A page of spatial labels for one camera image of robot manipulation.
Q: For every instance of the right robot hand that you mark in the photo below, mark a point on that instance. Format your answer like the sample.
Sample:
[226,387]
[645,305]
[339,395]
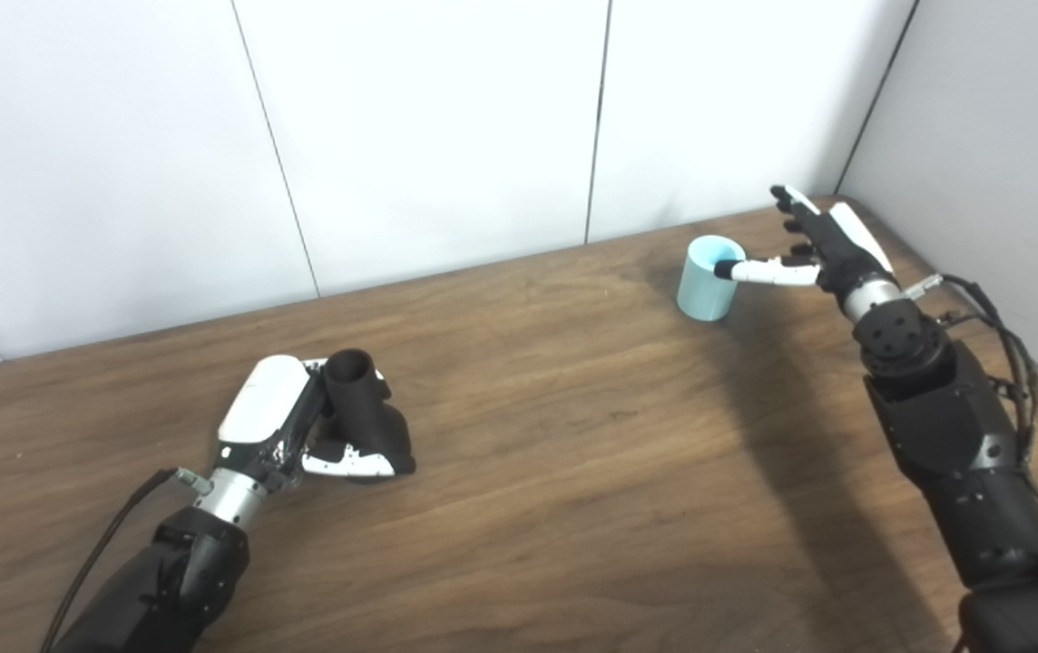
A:
[837,249]

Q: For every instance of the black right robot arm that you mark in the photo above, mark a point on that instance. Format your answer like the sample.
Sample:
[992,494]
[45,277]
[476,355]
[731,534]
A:
[954,417]

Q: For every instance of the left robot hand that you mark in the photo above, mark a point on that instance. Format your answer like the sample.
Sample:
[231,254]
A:
[265,399]

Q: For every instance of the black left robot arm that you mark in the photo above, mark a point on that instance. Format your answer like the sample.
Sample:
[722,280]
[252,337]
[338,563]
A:
[174,580]

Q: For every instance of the black funnel-shaped nozzle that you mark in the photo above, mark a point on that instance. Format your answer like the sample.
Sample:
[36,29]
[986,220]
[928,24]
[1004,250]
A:
[360,399]

